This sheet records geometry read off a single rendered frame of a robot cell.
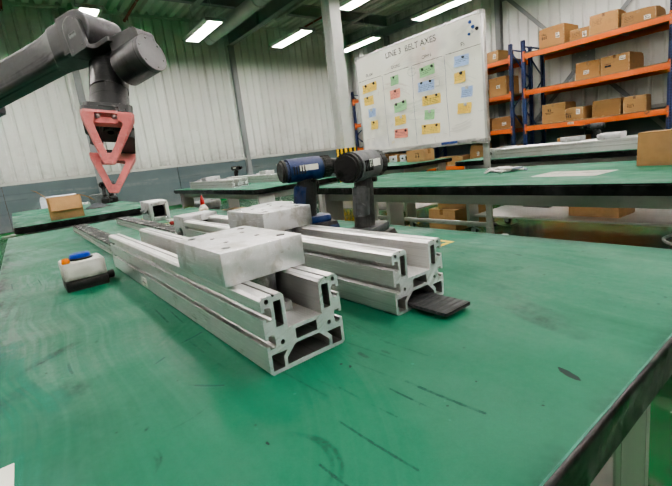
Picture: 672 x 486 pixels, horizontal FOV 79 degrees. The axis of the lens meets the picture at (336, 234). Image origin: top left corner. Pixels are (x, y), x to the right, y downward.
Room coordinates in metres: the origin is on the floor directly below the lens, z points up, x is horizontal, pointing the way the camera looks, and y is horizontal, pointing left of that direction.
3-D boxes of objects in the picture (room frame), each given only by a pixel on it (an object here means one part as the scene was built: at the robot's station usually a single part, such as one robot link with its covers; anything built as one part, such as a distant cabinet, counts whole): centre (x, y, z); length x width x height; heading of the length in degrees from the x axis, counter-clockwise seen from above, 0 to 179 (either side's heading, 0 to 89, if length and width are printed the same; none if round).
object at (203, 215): (1.20, 0.42, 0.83); 0.12 x 0.09 x 0.10; 127
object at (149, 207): (2.02, 0.88, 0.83); 0.11 x 0.10 x 0.10; 127
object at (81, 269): (0.89, 0.55, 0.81); 0.10 x 0.08 x 0.06; 127
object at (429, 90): (3.98, -0.89, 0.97); 1.50 x 0.50 x 1.95; 37
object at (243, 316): (0.74, 0.29, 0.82); 0.80 x 0.10 x 0.09; 37
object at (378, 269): (0.85, 0.14, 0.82); 0.80 x 0.10 x 0.09; 37
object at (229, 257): (0.54, 0.14, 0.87); 0.16 x 0.11 x 0.07; 37
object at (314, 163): (1.08, 0.03, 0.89); 0.20 x 0.08 x 0.22; 115
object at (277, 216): (0.85, 0.14, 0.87); 0.16 x 0.11 x 0.07; 37
